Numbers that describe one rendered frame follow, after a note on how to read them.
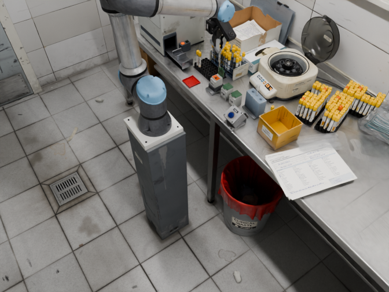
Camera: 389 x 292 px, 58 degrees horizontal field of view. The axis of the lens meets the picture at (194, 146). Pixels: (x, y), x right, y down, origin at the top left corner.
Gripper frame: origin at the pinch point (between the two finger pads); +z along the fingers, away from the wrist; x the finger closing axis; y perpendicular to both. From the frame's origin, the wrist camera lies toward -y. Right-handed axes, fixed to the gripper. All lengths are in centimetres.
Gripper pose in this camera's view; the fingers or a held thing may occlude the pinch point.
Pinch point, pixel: (220, 50)
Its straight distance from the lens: 174.8
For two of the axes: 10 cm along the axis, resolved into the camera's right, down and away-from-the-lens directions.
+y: -5.8, -6.3, 5.2
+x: -8.2, 4.5, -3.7
